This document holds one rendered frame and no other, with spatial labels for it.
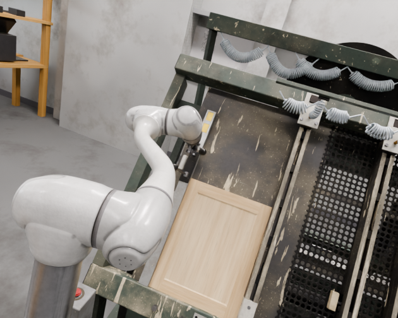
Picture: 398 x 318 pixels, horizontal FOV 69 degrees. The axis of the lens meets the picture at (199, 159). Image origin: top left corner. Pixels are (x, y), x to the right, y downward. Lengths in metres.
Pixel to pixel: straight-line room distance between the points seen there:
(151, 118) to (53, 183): 0.50
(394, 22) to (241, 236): 3.78
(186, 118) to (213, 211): 0.62
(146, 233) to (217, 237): 0.92
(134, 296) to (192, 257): 0.32
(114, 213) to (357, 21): 4.31
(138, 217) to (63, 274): 0.21
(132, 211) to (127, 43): 4.33
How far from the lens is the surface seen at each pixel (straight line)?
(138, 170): 1.56
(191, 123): 1.03
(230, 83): 1.62
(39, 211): 0.66
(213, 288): 1.51
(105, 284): 1.58
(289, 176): 1.54
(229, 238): 1.49
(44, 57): 5.95
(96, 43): 5.15
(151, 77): 4.66
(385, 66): 2.11
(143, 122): 1.06
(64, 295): 0.77
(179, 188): 1.51
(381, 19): 4.68
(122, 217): 0.61
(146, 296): 1.53
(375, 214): 1.62
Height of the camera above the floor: 2.02
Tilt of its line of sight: 22 degrees down
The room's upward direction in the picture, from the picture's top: 15 degrees clockwise
